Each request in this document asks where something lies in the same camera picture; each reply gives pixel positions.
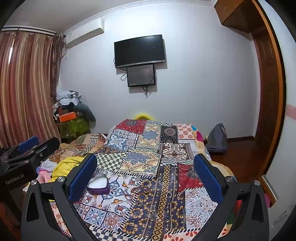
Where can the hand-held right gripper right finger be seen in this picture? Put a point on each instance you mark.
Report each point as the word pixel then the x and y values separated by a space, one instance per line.
pixel 208 179

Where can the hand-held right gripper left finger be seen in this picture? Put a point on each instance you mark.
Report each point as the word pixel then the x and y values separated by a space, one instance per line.
pixel 83 179

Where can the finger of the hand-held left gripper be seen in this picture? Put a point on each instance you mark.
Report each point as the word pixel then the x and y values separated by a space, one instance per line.
pixel 27 142
pixel 46 146

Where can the clear plastic jewellery tray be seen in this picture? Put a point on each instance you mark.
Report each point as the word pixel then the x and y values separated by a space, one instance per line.
pixel 98 183

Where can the yellow cartoon blanket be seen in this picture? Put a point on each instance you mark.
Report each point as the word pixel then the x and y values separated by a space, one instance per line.
pixel 63 166

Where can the pink cloth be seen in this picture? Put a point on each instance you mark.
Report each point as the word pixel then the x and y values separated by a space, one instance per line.
pixel 45 176

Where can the green cloth-covered stand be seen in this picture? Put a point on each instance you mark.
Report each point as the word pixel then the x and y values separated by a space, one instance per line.
pixel 74 128

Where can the striped brown quilt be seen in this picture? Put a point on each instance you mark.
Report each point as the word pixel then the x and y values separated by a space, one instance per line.
pixel 83 143

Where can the orange box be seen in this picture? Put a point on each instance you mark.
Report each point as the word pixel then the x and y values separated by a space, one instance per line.
pixel 67 117

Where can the grey bag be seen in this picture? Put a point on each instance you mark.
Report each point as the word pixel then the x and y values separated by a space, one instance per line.
pixel 217 139

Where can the floral bedsheet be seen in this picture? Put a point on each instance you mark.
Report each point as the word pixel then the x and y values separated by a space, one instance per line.
pixel 198 137

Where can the pile of clothes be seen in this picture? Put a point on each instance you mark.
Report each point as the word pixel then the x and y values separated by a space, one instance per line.
pixel 68 99

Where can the grey stuffed cushion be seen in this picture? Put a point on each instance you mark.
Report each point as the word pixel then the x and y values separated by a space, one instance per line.
pixel 86 111

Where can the striped red-brown curtain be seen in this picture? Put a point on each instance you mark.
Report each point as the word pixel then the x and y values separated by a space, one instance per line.
pixel 25 88

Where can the patchwork patterned cloth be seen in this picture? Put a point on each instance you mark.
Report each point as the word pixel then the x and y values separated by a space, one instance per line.
pixel 150 162

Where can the yellow fluffy item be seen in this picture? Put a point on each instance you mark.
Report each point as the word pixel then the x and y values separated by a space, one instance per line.
pixel 143 116

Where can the wooden door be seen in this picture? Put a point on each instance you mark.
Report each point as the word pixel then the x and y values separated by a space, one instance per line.
pixel 268 97

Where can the white air conditioner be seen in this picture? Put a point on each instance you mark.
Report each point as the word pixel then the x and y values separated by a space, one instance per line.
pixel 84 31

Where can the large black television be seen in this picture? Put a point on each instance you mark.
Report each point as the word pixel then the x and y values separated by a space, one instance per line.
pixel 139 51

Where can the wooden wardrobe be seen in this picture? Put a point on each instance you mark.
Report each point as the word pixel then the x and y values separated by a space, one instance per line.
pixel 235 14

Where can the curtain rail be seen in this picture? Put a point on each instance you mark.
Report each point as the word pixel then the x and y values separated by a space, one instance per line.
pixel 27 30

